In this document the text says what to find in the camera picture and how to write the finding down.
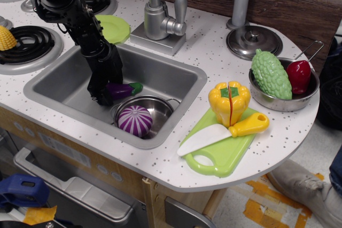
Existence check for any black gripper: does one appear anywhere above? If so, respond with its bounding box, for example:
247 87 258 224
81 42 123 106

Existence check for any yellow handled toy knife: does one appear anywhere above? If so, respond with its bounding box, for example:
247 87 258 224
177 113 269 156

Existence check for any purple striped toy onion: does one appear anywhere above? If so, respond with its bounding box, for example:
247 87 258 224
118 105 153 138

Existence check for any black front stove burner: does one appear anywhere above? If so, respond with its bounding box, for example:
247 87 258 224
1 26 64 75

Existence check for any grey shoe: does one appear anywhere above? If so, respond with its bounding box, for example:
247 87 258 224
267 160 341 227

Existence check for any green toy bitter gourd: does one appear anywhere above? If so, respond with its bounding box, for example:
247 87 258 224
251 49 292 100

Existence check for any silver toy faucet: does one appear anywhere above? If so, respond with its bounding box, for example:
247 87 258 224
130 0 188 56

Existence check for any purple toy eggplant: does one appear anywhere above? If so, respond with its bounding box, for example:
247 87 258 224
106 82 143 100

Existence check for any black stove burner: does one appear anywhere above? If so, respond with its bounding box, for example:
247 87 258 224
85 0 118 15
1 26 64 75

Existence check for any yellow toy corn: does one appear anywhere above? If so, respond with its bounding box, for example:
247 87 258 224
0 26 17 51

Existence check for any silver vertical pole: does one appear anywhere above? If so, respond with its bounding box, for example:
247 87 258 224
227 0 249 29

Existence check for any small steel pot in sink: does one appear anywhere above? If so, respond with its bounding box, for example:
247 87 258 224
112 95 180 139

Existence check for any black rear stove burner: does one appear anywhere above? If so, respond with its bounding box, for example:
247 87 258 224
85 0 118 15

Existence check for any blue jeans leg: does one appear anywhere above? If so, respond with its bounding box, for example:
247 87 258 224
329 147 342 196

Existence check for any silver oven door handle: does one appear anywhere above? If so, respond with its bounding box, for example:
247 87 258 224
14 147 148 227

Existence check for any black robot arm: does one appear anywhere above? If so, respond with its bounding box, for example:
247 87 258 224
32 0 123 106

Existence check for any red toy pepper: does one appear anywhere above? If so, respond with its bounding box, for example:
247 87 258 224
286 60 311 95

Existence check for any green plastic plate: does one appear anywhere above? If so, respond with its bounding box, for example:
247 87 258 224
96 14 130 44

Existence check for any silver pot lid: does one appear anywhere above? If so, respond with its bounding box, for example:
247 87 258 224
226 25 283 60

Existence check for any grey stove knob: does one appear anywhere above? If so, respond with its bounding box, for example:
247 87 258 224
21 0 34 13

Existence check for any grey left edge knob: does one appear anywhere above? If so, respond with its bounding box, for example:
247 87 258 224
0 16 13 29

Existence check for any yellow toy bell pepper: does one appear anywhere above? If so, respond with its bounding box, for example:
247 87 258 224
208 81 251 128

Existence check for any blue clamp tool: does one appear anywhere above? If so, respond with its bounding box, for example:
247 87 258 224
1 174 50 208

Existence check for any grey toy sink basin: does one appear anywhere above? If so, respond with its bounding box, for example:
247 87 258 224
24 44 207 149

